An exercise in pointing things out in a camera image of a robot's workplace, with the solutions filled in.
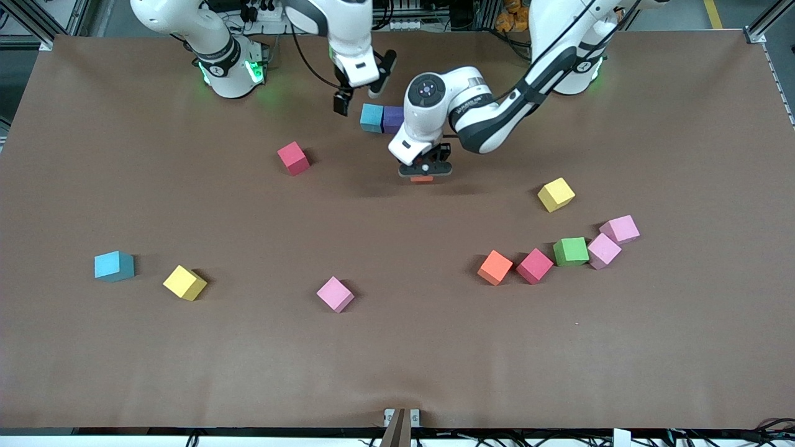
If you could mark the orange foam cube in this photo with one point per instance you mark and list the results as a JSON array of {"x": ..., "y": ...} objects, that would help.
[
  {"x": 422, "y": 179},
  {"x": 495, "y": 267}
]

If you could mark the cyan foam cube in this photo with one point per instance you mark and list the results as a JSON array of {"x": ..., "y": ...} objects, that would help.
[
  {"x": 113, "y": 266},
  {"x": 371, "y": 119}
]

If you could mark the purple foam cube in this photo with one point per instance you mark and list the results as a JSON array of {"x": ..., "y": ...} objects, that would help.
[{"x": 392, "y": 121}]

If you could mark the red foam cube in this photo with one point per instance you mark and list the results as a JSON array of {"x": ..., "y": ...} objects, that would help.
[
  {"x": 534, "y": 266},
  {"x": 293, "y": 158}
]

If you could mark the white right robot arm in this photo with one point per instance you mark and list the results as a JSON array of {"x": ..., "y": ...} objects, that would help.
[{"x": 220, "y": 56}]

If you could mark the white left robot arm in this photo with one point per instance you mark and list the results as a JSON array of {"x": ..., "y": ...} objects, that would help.
[{"x": 472, "y": 118}]

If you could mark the white power strip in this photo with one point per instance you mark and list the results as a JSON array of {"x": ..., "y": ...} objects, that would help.
[
  {"x": 404, "y": 18},
  {"x": 267, "y": 13}
]

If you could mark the yellow foam cube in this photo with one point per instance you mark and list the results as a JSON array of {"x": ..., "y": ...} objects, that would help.
[
  {"x": 556, "y": 194},
  {"x": 184, "y": 282}
]

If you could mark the orange items bag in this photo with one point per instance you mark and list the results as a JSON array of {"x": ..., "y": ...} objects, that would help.
[{"x": 514, "y": 13}]

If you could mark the green foam cube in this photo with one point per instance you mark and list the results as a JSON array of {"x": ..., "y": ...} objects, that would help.
[{"x": 571, "y": 251}]

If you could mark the pink foam cube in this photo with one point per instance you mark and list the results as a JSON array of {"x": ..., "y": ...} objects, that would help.
[
  {"x": 335, "y": 294},
  {"x": 604, "y": 250},
  {"x": 620, "y": 229}
]

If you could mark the brown table cover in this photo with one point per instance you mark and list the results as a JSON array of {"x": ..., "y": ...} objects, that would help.
[{"x": 397, "y": 360}]

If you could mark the white tag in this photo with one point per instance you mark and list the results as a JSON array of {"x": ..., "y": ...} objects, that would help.
[{"x": 621, "y": 438}]

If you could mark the metal mounting bracket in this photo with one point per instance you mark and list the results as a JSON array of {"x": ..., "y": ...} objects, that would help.
[{"x": 414, "y": 419}]

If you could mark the aluminium frame profile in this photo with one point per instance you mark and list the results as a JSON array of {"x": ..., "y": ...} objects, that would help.
[
  {"x": 38, "y": 34},
  {"x": 753, "y": 35}
]

